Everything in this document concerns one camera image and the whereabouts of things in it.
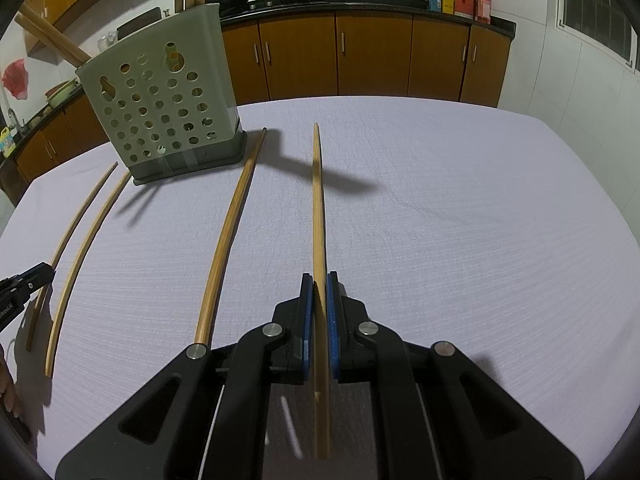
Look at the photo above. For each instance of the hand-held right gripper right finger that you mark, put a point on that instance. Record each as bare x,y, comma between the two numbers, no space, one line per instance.
332,330

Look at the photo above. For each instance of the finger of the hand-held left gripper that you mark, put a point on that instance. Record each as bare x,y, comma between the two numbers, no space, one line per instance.
30,277

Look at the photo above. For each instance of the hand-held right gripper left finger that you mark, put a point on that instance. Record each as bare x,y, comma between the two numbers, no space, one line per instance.
307,320

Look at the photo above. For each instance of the green perforated utensil holder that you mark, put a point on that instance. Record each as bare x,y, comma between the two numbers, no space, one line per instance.
220,152

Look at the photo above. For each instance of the person's left hand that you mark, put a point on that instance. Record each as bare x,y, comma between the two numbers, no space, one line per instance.
7,385

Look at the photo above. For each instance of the yellow detergent bottle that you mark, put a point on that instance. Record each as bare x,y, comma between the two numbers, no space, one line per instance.
6,142

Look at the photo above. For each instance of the metal faucet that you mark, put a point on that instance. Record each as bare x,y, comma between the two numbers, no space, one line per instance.
12,120

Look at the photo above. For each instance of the lilac tablecloth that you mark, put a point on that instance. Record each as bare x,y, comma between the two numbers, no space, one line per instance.
450,210

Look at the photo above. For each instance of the green basin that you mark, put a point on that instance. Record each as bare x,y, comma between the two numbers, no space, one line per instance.
60,94

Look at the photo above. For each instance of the hanging red plastic bag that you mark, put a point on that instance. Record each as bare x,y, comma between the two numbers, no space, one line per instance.
14,77

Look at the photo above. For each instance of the clear plastic bag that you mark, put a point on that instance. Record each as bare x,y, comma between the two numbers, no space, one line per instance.
106,42

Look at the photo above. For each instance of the dark cutting board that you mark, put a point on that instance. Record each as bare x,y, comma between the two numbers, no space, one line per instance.
135,25

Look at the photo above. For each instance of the wooden base cabinets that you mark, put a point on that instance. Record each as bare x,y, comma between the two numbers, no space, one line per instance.
375,55

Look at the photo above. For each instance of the gas stove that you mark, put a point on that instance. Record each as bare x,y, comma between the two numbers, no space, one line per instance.
280,3

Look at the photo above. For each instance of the black kitchen countertop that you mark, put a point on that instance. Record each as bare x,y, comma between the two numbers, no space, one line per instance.
400,9

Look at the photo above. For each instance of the large red bottle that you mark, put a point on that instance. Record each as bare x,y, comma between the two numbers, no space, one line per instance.
483,2

